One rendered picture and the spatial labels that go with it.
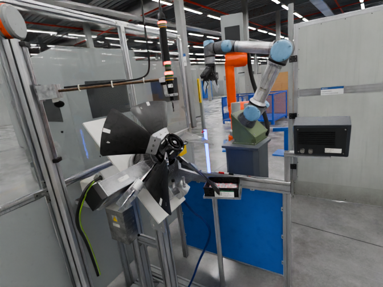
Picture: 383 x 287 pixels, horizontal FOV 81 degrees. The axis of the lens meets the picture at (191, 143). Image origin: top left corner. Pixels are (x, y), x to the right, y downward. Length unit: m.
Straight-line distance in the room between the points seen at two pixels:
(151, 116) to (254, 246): 1.19
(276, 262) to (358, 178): 1.55
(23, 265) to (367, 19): 3.24
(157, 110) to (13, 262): 1.14
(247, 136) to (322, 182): 1.51
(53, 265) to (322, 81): 2.82
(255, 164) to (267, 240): 0.53
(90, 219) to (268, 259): 1.31
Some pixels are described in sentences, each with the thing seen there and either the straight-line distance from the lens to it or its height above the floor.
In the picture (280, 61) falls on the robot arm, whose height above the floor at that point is 1.57.
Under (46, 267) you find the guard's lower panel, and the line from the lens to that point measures 1.78.
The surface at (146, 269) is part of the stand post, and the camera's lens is 1.81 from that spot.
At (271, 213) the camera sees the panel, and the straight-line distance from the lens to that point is 1.65.
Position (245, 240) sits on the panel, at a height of 0.34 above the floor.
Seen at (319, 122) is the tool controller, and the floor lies 1.23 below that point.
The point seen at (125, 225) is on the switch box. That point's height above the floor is 0.75.
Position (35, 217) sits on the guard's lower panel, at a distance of 1.63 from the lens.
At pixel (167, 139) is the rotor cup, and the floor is 1.25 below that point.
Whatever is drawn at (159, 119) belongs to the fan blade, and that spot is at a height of 1.33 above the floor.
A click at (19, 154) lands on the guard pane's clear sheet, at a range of 1.55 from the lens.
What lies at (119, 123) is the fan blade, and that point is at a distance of 1.09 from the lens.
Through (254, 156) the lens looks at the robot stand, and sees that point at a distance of 1.75.
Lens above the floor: 1.50
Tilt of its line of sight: 15 degrees down
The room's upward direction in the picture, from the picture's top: 7 degrees counter-clockwise
